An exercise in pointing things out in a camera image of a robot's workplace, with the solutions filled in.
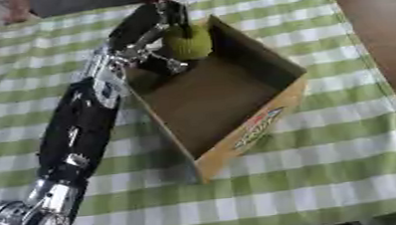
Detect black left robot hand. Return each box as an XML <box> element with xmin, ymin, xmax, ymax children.
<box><xmin>102</xmin><ymin>0</ymin><xmax>197</xmax><ymax>80</ymax></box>

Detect green knitted toy fruit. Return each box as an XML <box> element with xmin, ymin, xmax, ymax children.
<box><xmin>160</xmin><ymin>22</ymin><xmax>215</xmax><ymax>63</ymax></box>

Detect tan cardboard box brown inside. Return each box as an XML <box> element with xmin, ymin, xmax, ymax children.
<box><xmin>119</xmin><ymin>8</ymin><xmax>316</xmax><ymax>190</ymax></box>

